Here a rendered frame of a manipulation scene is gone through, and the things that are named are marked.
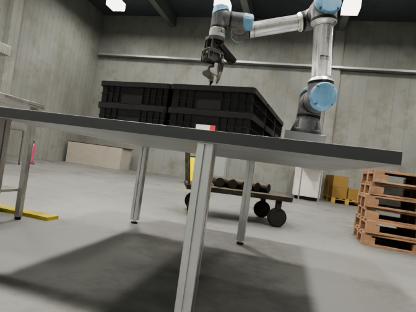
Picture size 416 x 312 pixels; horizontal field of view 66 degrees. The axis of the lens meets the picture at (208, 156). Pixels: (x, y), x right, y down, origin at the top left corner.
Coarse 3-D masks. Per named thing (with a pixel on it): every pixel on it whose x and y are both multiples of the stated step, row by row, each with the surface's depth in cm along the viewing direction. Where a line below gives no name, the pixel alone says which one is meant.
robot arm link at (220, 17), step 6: (216, 6) 147; (222, 6) 146; (216, 12) 147; (222, 12) 146; (228, 12) 147; (216, 18) 146; (222, 18) 146; (228, 18) 146; (216, 24) 146; (222, 24) 146; (228, 24) 148
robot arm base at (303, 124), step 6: (300, 114) 159; (306, 114) 157; (300, 120) 158; (306, 120) 156; (312, 120) 156; (318, 120) 158; (294, 126) 160; (300, 126) 156; (306, 126) 155; (312, 126) 155; (318, 126) 157; (306, 132) 155; (312, 132) 155; (318, 132) 156
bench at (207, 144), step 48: (0, 144) 136; (144, 144) 220; (192, 144) 136; (240, 144) 104; (288, 144) 100; (336, 144) 97; (0, 192) 138; (192, 192) 112; (192, 240) 112; (240, 240) 251; (192, 288) 110
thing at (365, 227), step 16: (368, 176) 350; (384, 176) 319; (400, 176) 361; (368, 192) 331; (368, 208) 326; (384, 208) 319; (400, 208) 341; (368, 224) 320; (384, 224) 316; (400, 224) 316; (368, 240) 320; (400, 240) 312
